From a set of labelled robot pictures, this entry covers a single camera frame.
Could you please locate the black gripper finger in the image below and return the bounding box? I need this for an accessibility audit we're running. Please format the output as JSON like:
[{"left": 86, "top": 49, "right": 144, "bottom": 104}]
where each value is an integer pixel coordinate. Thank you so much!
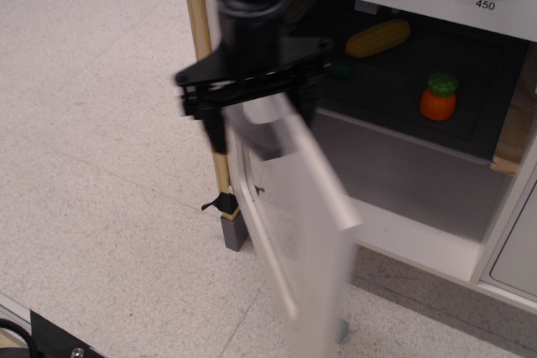
[
  {"left": 201, "top": 108, "right": 227, "bottom": 153},
  {"left": 287, "top": 80, "right": 321, "bottom": 126}
]

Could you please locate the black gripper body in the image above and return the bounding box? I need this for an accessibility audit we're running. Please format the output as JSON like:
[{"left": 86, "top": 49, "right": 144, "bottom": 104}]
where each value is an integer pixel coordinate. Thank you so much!
[{"left": 175, "top": 6, "right": 333, "bottom": 117}]

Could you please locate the white toy oven door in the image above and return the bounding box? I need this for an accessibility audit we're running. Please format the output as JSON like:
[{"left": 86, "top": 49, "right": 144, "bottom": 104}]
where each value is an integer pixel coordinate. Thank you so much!
[{"left": 222, "top": 94, "right": 361, "bottom": 357}]

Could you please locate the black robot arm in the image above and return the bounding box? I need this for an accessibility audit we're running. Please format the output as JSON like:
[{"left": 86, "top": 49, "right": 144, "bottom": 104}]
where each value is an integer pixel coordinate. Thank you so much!
[{"left": 175, "top": 0, "right": 333, "bottom": 160}]

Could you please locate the dark grey oven shelf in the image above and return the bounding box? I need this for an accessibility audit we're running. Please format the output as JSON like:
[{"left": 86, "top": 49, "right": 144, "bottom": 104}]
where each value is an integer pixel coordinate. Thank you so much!
[{"left": 292, "top": 0, "right": 529, "bottom": 161}]

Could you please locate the green toy cucumber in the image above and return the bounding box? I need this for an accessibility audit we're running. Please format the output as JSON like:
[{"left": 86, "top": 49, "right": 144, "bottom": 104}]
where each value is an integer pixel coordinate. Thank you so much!
[{"left": 329, "top": 60, "right": 354, "bottom": 80}]

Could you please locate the black tape piece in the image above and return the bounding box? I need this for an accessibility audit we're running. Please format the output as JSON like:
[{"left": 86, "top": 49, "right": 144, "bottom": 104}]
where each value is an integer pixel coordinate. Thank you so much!
[{"left": 201, "top": 192, "right": 238, "bottom": 215}]

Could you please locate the yellow toy corn cob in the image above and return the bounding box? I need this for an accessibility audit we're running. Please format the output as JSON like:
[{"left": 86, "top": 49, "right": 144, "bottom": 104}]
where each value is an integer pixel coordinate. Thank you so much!
[{"left": 345, "top": 18, "right": 411, "bottom": 59}]

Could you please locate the grey leg foot cap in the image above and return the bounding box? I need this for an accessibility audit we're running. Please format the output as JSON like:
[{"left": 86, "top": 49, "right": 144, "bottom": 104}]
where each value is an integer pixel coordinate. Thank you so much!
[{"left": 221, "top": 213, "right": 248, "bottom": 252}]

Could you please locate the white toy kitchen cabinet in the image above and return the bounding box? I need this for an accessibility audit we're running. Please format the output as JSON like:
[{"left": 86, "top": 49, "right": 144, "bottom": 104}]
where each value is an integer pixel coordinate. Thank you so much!
[{"left": 205, "top": 0, "right": 536, "bottom": 312}]

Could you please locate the orange toy carrot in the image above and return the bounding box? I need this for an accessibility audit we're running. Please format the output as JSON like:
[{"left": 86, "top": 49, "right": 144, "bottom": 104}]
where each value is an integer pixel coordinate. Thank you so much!
[{"left": 419, "top": 71, "right": 459, "bottom": 122}]

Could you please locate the small grey cube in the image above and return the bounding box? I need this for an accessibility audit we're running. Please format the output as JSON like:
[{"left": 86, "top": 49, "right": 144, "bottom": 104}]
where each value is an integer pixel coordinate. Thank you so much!
[{"left": 336, "top": 319, "right": 349, "bottom": 344}]

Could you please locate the white lower right door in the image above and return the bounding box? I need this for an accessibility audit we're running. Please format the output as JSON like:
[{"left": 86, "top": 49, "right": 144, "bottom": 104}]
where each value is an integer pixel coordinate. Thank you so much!
[{"left": 482, "top": 188, "right": 536, "bottom": 301}]

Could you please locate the wooden corner leg post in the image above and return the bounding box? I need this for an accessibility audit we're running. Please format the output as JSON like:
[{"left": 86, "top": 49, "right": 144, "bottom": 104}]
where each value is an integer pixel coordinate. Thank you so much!
[{"left": 186, "top": 0, "right": 232, "bottom": 195}]

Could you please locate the black cable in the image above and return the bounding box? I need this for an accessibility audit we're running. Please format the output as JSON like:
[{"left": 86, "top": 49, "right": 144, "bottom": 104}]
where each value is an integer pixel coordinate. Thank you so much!
[{"left": 0, "top": 318, "right": 37, "bottom": 358}]

